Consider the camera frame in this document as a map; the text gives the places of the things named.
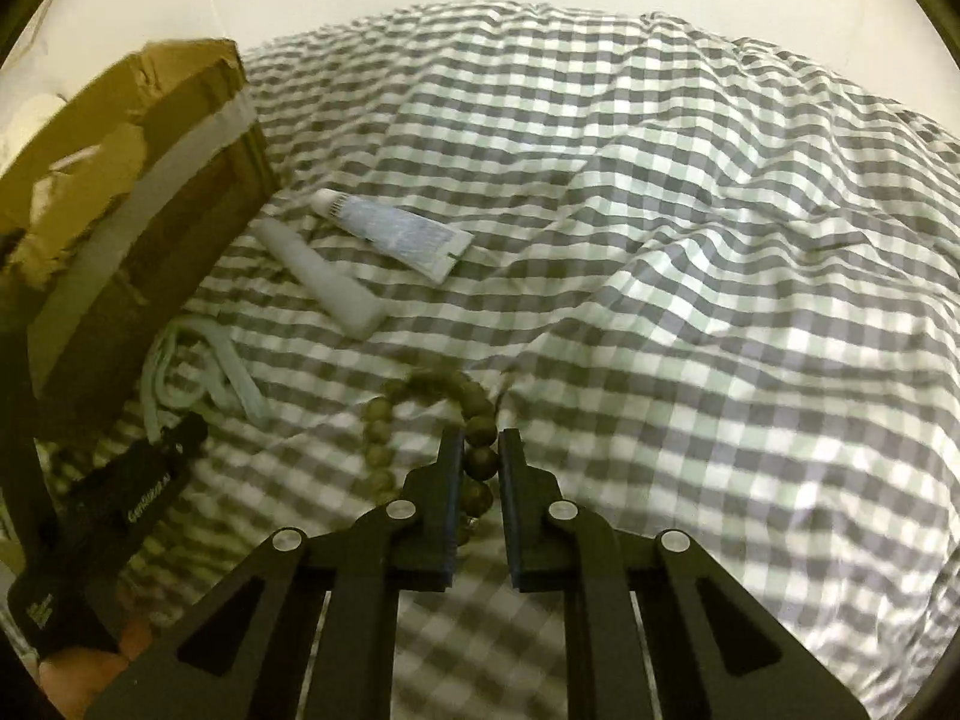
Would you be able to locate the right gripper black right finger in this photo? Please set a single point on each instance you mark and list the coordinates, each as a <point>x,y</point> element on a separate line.
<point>655,627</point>

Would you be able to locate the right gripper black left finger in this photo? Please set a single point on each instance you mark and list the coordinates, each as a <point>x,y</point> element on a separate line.
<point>305,626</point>

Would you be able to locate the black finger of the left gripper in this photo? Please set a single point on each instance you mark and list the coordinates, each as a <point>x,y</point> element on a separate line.
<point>185,438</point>

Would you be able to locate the white plastic stick tube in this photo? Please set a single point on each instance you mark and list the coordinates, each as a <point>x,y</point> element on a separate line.
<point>358,312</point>

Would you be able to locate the brown cardboard box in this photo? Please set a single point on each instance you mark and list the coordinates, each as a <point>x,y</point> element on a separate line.
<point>115,212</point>

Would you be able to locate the person's left hand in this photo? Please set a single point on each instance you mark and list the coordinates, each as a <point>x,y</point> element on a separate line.
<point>72,679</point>

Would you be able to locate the white ointment tube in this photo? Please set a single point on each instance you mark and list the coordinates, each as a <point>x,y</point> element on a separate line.
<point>426,246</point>

